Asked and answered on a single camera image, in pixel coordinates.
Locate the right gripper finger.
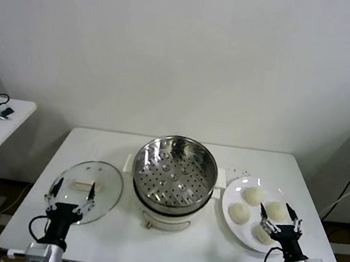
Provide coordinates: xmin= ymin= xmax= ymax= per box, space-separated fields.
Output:
xmin=257 ymin=202 xmax=284 ymax=238
xmin=282 ymin=202 xmax=307 ymax=236

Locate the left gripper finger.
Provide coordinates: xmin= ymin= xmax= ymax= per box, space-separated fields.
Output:
xmin=42 ymin=174 xmax=65 ymax=213
xmin=72 ymin=179 xmax=99 ymax=220

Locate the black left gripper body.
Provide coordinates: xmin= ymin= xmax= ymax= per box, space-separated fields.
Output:
xmin=42 ymin=201 xmax=79 ymax=247

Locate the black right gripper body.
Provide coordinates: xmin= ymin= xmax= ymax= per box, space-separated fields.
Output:
xmin=269 ymin=224 xmax=311 ymax=262

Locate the white steamed baozi bun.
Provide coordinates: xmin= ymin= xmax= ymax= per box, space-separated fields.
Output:
xmin=250 ymin=224 xmax=281 ymax=248
xmin=263 ymin=200 xmax=290 ymax=225
xmin=225 ymin=202 xmax=252 ymax=227
xmin=241 ymin=185 xmax=267 ymax=208

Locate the round glass pot lid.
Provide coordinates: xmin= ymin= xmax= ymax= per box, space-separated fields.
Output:
xmin=45 ymin=154 xmax=127 ymax=231

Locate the perforated steel steamer basket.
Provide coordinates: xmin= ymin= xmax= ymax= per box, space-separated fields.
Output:
xmin=118 ymin=128 xmax=233 ymax=216

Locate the round white plate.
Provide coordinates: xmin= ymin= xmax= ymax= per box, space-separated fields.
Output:
xmin=215 ymin=172 xmax=307 ymax=258

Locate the white electric cooker base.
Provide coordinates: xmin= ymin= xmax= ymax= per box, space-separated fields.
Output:
xmin=126 ymin=177 xmax=221 ymax=240

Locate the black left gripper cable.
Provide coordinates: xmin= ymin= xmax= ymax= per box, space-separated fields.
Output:
xmin=26 ymin=213 xmax=52 ymax=245

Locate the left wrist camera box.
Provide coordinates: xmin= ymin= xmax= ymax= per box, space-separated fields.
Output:
xmin=6 ymin=247 xmax=29 ymax=261

